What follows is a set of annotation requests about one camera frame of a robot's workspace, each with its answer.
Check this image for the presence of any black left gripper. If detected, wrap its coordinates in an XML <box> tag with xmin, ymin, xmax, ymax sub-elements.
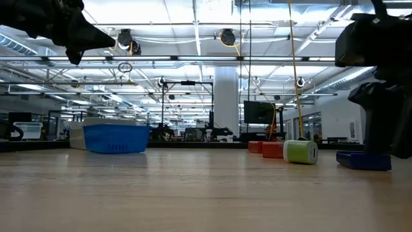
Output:
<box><xmin>19</xmin><ymin>0</ymin><xmax>117</xmax><ymax>66</ymax></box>

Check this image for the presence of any black ceiling cable reel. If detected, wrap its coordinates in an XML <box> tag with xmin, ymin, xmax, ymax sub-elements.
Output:
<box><xmin>220</xmin><ymin>28</ymin><xmax>238</xmax><ymax>46</ymax></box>
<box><xmin>117</xmin><ymin>28</ymin><xmax>142</xmax><ymax>55</ymax></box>

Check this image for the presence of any black monitor on stand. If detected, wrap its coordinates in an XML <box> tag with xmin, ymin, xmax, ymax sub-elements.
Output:
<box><xmin>243</xmin><ymin>100</ymin><xmax>276</xmax><ymax>125</ymax></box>

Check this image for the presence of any black curved hose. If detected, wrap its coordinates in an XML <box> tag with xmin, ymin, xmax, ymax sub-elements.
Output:
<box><xmin>0</xmin><ymin>119</ymin><xmax>26</xmax><ymax>141</ymax></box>

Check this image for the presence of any grey plastic handled bin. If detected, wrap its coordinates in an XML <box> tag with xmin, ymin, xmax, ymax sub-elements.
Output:
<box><xmin>69</xmin><ymin>117</ymin><xmax>138</xmax><ymax>151</ymax></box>

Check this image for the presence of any clear plastic storage box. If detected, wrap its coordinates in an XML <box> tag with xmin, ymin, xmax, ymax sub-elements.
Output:
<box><xmin>12</xmin><ymin>121</ymin><xmax>44</xmax><ymax>140</ymax></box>

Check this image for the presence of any yellow hanging cable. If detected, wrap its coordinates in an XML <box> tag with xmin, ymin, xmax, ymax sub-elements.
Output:
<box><xmin>287</xmin><ymin>0</ymin><xmax>306</xmax><ymax>140</ymax></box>

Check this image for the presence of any black aluminium table frame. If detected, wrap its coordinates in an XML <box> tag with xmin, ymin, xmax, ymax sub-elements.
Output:
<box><xmin>0</xmin><ymin>138</ymin><xmax>368</xmax><ymax>153</ymax></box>

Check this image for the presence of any black background robot station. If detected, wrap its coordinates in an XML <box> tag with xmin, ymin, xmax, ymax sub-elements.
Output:
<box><xmin>151</xmin><ymin>80</ymin><xmax>234</xmax><ymax>143</ymax></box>

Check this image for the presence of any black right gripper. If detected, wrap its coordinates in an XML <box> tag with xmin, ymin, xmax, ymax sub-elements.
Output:
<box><xmin>334</xmin><ymin>12</ymin><xmax>412</xmax><ymax>159</ymax></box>

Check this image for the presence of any dark blue digital clock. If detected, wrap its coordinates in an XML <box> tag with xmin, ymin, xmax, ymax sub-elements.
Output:
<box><xmin>336</xmin><ymin>150</ymin><xmax>392</xmax><ymax>171</ymax></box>

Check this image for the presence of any red usb charger block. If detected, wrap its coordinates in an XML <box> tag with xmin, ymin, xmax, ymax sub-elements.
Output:
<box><xmin>247</xmin><ymin>140</ymin><xmax>265</xmax><ymax>153</ymax></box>
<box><xmin>262</xmin><ymin>141</ymin><xmax>286</xmax><ymax>159</ymax></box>

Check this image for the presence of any blue plastic mesh basket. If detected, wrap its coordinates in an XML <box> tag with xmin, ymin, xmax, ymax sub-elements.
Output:
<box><xmin>82</xmin><ymin>124</ymin><xmax>152</xmax><ymax>155</ymax></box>

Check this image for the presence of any green and white canister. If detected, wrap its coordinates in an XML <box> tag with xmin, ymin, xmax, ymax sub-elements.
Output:
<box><xmin>283</xmin><ymin>139</ymin><xmax>319</xmax><ymax>165</ymax></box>

